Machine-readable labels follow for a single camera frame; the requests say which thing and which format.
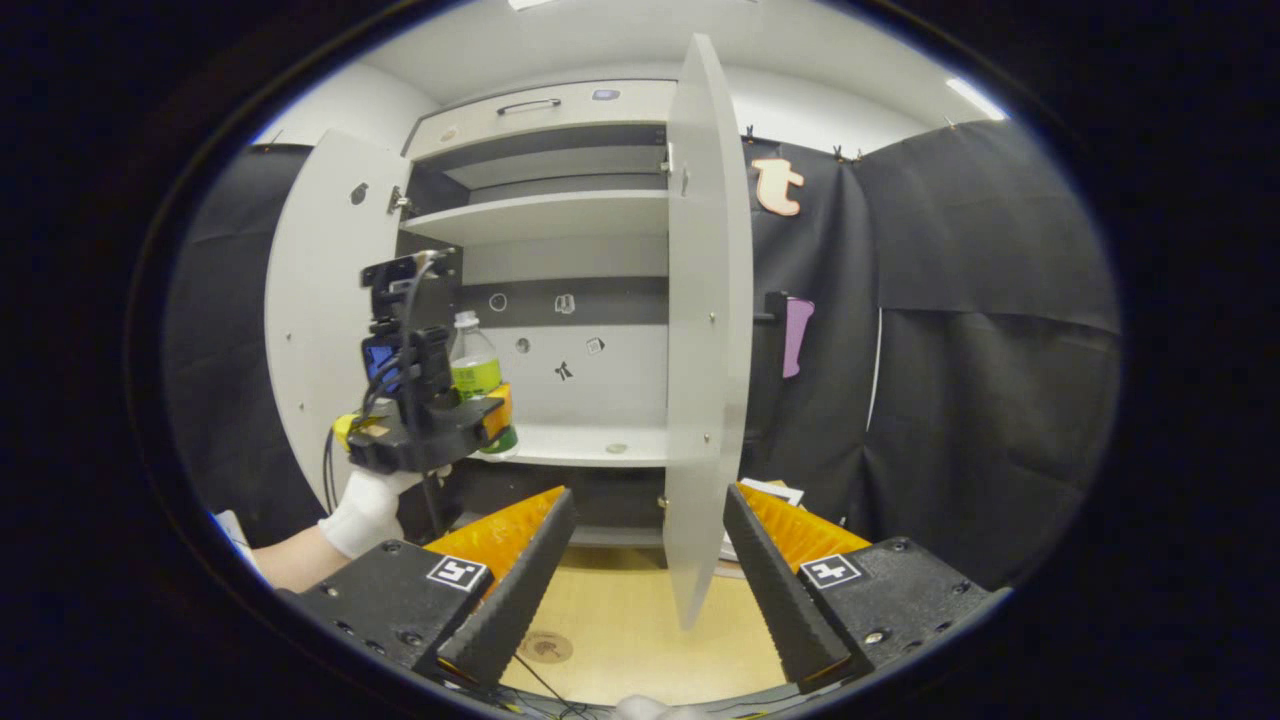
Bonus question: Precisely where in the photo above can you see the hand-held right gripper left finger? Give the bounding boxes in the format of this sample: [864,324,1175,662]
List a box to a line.
[296,487,578,693]

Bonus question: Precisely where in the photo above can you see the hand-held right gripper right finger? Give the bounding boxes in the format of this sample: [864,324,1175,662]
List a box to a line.
[722,483,1011,696]

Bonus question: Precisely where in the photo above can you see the green label plastic bottle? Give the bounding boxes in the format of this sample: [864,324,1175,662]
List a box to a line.
[450,311,519,455]

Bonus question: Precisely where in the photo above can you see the white cabinet door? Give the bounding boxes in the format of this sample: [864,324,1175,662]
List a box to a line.
[662,33,755,631]
[264,128,441,511]

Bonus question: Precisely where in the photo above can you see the white cabinet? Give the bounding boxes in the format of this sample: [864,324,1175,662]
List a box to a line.
[395,80,681,549]

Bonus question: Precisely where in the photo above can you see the black backdrop cloth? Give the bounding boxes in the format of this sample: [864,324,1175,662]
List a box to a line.
[165,120,1121,591]

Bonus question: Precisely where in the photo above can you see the small ceiling light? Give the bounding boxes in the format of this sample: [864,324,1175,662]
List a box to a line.
[945,78,1009,123]

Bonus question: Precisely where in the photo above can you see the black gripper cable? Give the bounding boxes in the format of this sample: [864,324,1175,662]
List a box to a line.
[321,418,346,516]

